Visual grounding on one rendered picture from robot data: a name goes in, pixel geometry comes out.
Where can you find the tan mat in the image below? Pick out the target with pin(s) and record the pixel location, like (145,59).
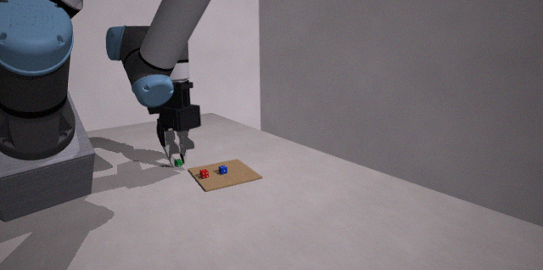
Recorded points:
(237,173)

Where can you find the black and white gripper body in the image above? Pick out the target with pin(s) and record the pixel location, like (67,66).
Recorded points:
(178,109)

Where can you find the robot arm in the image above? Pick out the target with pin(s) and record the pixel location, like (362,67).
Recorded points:
(36,39)

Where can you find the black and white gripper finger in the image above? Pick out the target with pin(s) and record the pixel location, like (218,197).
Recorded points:
(168,141)
(185,143)

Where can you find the red die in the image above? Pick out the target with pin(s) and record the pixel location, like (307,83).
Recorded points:
(204,173)

